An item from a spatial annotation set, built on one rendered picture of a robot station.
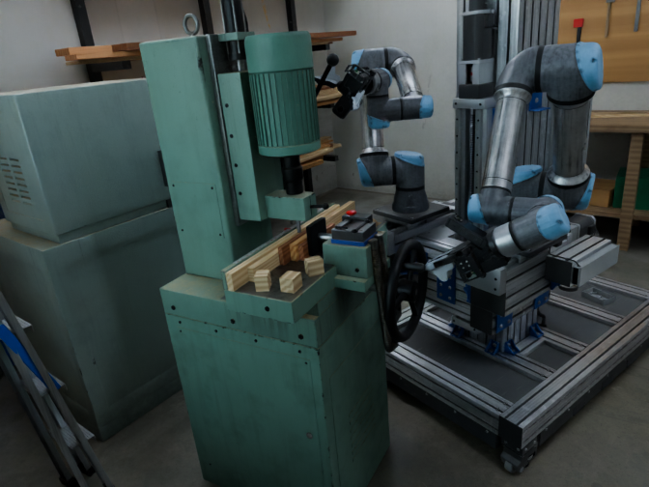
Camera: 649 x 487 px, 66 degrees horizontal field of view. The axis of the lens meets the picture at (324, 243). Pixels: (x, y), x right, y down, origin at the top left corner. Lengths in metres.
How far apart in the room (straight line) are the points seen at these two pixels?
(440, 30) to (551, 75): 3.38
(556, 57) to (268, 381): 1.17
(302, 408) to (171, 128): 0.90
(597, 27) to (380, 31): 1.84
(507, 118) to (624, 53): 2.99
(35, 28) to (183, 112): 2.21
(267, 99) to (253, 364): 0.76
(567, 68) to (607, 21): 2.92
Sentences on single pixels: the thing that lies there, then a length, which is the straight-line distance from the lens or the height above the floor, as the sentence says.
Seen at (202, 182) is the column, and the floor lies 1.12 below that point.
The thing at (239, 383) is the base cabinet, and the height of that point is 0.52.
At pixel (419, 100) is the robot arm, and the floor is 1.27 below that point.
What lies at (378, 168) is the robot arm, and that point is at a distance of 1.98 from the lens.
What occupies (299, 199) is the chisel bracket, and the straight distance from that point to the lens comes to 1.42.
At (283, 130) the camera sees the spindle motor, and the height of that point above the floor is 1.27.
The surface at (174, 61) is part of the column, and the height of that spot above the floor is 1.46.
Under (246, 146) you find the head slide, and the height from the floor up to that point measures 1.22.
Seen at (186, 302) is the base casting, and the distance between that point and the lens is 1.60.
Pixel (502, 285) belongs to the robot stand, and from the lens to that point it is 1.67.
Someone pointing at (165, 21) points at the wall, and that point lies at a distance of 4.11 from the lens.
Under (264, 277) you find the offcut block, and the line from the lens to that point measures 1.26.
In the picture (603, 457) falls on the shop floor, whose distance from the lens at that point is 2.20.
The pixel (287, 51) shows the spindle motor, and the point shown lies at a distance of 1.33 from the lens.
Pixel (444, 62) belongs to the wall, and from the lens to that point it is 4.76.
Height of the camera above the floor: 1.46
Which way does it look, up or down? 21 degrees down
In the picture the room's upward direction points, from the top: 5 degrees counter-clockwise
